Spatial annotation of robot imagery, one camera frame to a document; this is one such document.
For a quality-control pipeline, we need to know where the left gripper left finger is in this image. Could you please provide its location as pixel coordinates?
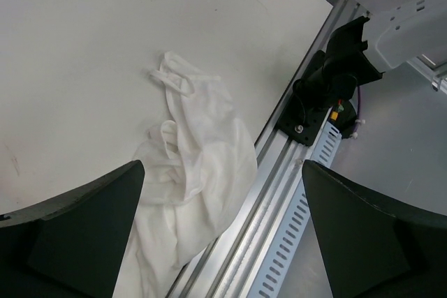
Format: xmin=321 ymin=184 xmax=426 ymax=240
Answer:
xmin=1 ymin=161 xmax=145 ymax=297

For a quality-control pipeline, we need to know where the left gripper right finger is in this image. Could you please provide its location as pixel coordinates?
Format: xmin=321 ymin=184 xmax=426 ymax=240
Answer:
xmin=302 ymin=160 xmax=446 ymax=297

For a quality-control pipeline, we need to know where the white tank top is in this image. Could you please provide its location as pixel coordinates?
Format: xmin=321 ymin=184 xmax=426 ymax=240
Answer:
xmin=113 ymin=52 xmax=257 ymax=297

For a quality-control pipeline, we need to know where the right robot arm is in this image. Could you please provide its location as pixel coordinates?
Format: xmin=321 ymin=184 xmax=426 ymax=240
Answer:
xmin=277 ymin=0 xmax=446 ymax=147

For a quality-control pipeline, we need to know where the white slotted cable duct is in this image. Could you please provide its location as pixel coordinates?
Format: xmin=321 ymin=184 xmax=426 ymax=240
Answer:
xmin=241 ymin=121 xmax=341 ymax=297

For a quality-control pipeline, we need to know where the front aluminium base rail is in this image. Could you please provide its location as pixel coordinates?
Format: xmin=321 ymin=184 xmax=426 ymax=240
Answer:
xmin=167 ymin=0 xmax=360 ymax=298

